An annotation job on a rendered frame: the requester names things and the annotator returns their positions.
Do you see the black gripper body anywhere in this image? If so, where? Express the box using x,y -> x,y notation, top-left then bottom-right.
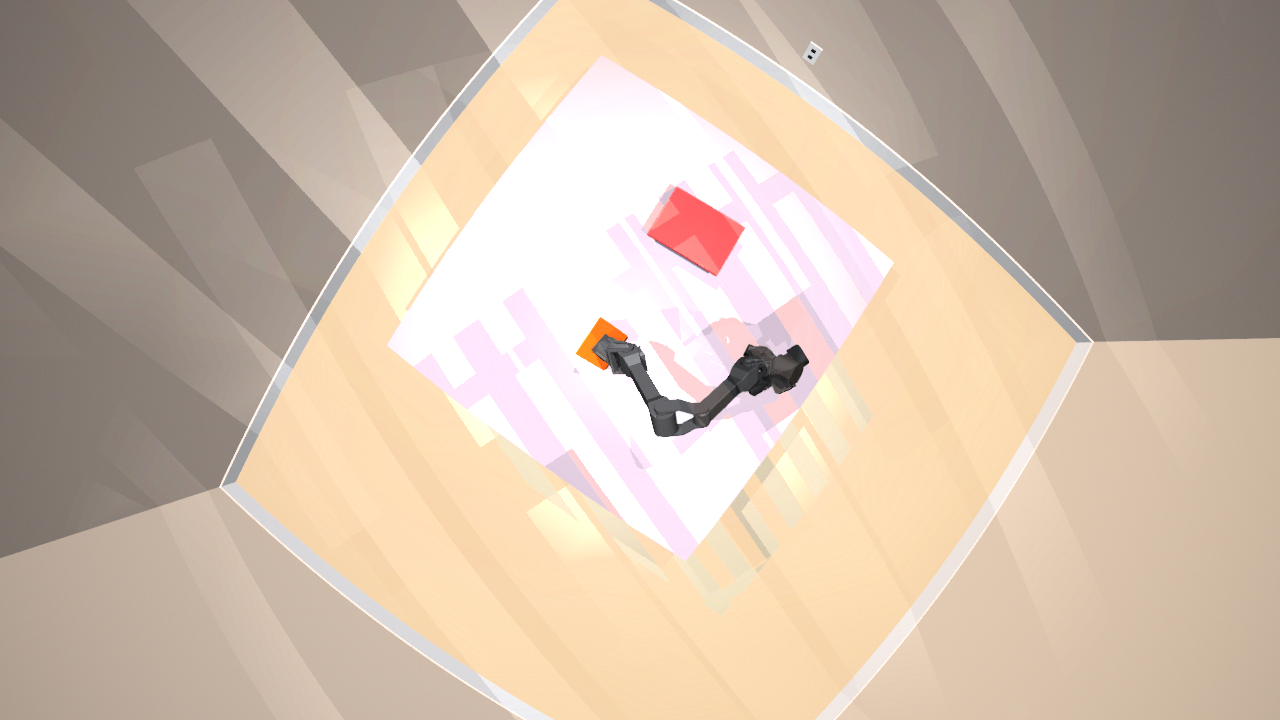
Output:
748,345 -> 809,396

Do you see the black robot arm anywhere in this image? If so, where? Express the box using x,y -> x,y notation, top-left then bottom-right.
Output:
591,334 -> 804,437

